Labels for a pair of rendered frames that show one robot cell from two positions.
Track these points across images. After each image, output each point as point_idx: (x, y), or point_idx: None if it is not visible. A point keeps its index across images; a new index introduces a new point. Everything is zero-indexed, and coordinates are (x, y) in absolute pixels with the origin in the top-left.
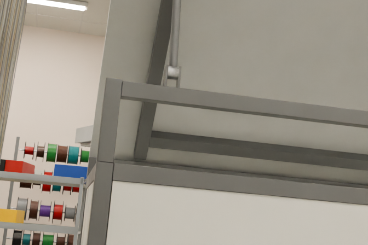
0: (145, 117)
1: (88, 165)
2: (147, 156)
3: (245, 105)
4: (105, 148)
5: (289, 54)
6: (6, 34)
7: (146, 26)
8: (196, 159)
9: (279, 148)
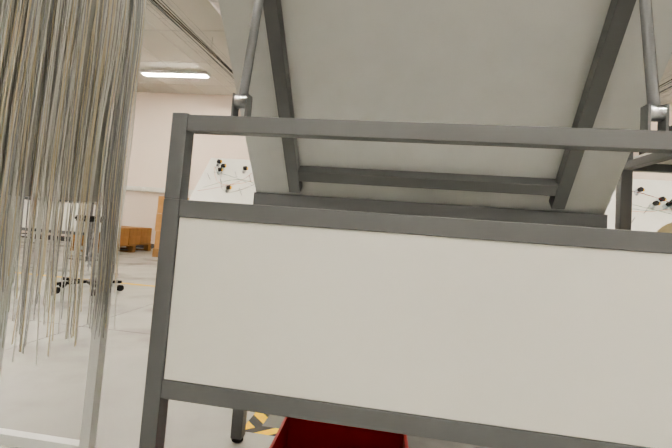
0: (287, 153)
1: (253, 199)
2: (305, 189)
3: (316, 129)
4: (171, 184)
5: (417, 74)
6: (19, 72)
7: (266, 63)
8: (350, 191)
9: (427, 175)
